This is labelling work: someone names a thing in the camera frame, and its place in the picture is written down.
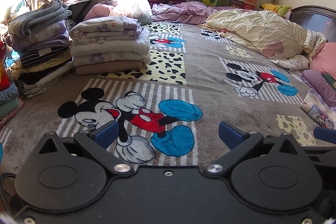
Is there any colourful clothes pile left edge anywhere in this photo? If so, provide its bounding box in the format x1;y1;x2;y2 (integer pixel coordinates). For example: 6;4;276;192
1;42;23;128

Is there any folded white quilted clothes stack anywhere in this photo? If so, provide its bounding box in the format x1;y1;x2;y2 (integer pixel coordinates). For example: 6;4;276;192
70;16;151;76

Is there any tall folded clothes stack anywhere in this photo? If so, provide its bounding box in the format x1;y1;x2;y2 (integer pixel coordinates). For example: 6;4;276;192
5;0;73;98

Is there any cream sequin patterned garment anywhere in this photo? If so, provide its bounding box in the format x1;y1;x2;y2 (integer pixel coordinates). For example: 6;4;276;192
300;89;336;130

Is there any purple pillow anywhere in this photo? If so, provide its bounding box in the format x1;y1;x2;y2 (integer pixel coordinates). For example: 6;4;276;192
302;69;336;107

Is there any pink pillow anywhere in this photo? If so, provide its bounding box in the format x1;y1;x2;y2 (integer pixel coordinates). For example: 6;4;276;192
310;42;336;79

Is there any Mickey Mouse grey blanket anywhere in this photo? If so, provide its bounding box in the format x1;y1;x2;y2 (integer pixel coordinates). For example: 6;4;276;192
1;24;323;173

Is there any white floral small blanket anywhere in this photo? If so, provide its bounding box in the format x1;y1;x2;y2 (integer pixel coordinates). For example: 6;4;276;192
271;30;327;71

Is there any cream yellow comforter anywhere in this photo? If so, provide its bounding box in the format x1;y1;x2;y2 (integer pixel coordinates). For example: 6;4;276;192
201;9;307;59

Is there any dark wooden headboard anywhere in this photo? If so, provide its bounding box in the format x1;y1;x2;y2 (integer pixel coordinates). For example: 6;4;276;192
289;5;336;43

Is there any yellow plush toy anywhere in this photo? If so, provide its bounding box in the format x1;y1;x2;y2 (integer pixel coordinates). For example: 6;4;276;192
260;3;291;16

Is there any dark side desk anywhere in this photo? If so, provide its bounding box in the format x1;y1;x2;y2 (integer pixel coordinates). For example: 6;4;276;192
65;0;92;22

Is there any purple crumpled bedsheet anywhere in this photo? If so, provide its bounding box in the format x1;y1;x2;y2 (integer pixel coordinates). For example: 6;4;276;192
151;1;236;25

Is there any white plastic bag bundle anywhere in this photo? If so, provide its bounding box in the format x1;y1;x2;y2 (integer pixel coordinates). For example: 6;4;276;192
106;0;153;26

